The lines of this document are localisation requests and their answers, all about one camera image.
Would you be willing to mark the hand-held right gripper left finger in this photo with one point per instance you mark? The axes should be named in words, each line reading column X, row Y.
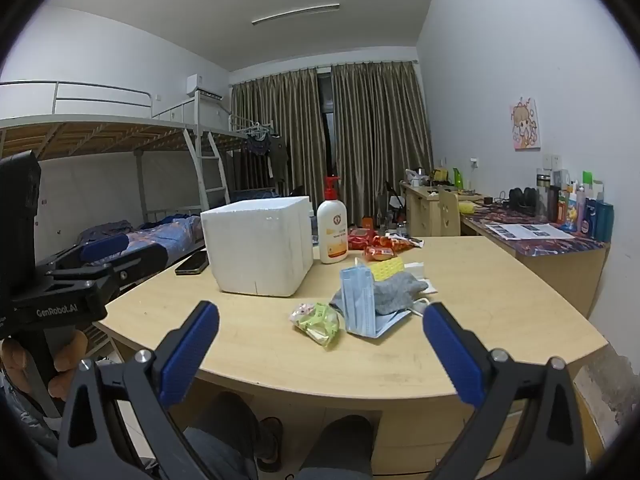
column 190, row 355

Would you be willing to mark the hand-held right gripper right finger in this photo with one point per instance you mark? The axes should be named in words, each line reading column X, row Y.
column 450, row 355

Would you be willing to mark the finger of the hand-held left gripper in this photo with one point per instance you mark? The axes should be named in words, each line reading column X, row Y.
column 140, row 262
column 105, row 247

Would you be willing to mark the grey sock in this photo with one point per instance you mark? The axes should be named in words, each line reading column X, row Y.
column 395, row 292

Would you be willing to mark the white paper tissue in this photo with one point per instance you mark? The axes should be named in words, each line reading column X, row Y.
column 415, row 266

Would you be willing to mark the stack of blue face masks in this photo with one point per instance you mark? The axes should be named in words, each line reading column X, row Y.
column 357, row 300

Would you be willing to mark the yellow foam net sleeve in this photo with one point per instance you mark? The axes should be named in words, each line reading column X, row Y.
column 385, row 267

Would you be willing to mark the white foam box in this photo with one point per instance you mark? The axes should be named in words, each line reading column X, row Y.
column 250, row 245

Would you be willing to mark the green snack packet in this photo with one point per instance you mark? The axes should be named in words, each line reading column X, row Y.
column 317, row 322

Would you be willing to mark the person's left forearm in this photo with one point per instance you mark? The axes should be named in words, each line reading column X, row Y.
column 25, row 420

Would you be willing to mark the person's left hand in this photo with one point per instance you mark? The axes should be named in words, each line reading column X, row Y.
column 67, row 357

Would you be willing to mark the blue patterned quilt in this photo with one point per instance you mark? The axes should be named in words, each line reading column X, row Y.
column 165, row 232

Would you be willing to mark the black smartphone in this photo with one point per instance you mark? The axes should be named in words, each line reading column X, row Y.
column 192, row 262

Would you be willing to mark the person's left leg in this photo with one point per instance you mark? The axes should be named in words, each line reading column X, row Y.
column 225, row 427

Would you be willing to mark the person's leg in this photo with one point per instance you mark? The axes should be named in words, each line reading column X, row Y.
column 225, row 427
column 345, row 442

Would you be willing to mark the white bunk bed ladder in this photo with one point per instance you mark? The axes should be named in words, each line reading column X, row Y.
column 216, row 190

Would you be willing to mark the white metal bunk bed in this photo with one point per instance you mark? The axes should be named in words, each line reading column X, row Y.
column 100, row 130
column 225, row 135

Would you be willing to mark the dark slipper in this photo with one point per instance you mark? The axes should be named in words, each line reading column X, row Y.
column 270, row 442

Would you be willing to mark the red and yellow snack packet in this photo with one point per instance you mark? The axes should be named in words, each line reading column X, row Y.
column 400, row 245

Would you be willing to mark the orange-red snack packet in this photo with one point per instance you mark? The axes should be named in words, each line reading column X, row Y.
column 380, row 254

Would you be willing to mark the white and blue packet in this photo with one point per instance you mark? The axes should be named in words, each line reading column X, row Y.
column 397, row 235

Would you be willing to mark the blue plaid bedding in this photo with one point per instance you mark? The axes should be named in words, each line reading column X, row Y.
column 255, row 194

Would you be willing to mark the person's right leg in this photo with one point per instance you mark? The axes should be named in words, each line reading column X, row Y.
column 345, row 442

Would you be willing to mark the wooden desk with patterned cover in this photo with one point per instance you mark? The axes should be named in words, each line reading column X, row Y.
column 560, row 270

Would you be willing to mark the wooden chair with smiley cutout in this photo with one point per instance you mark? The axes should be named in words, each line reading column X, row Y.
column 448, row 212

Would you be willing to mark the light wooden drawer desk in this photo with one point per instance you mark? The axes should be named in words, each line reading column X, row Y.
column 422, row 215

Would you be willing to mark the printed paper sheet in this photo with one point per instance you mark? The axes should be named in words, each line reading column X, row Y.
column 530, row 231

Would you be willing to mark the yellow sponge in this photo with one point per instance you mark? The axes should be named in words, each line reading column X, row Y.
column 467, row 206

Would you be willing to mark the orange container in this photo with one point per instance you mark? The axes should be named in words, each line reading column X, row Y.
column 367, row 223

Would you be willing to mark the white lotion pump bottle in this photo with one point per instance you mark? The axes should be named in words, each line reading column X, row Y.
column 332, row 235

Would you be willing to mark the hanging dark clothes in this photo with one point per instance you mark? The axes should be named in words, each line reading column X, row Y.
column 277, row 157

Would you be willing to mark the black headphones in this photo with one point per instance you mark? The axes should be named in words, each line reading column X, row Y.
column 522, row 197

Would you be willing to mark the yellow bag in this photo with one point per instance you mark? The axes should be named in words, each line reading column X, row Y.
column 441, row 175

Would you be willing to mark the white air conditioner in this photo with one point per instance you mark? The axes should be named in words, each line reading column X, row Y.
column 192, row 85

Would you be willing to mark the brown curtain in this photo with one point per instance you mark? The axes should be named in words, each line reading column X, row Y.
column 280, row 130
column 380, row 135

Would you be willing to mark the row of toiletry bottles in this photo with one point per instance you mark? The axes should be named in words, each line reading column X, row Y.
column 590, row 215

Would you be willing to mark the ceiling tube light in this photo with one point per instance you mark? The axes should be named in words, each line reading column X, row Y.
column 295, row 14

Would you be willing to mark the large white wall socket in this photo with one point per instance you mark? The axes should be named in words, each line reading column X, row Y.
column 552, row 162

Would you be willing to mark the cartoon wall poster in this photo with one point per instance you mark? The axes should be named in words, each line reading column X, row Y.
column 525, row 125

